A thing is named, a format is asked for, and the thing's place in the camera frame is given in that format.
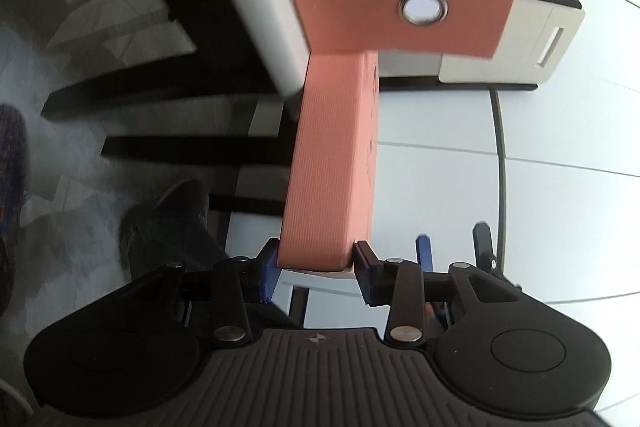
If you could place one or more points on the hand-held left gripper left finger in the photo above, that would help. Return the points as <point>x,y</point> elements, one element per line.
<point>267,277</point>

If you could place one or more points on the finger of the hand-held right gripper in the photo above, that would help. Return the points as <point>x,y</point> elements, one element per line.
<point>424,254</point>
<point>484,242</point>

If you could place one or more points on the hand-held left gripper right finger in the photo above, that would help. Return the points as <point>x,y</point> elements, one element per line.
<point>369,279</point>

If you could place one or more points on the pink box lid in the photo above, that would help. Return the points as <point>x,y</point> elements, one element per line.
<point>325,157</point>

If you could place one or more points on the person's grey shoe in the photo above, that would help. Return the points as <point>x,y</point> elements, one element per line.
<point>165,222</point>

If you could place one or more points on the beige slotted box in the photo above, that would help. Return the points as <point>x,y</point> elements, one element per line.
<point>530,42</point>

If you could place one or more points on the black table frame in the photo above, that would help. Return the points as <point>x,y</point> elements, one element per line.
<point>175,147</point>

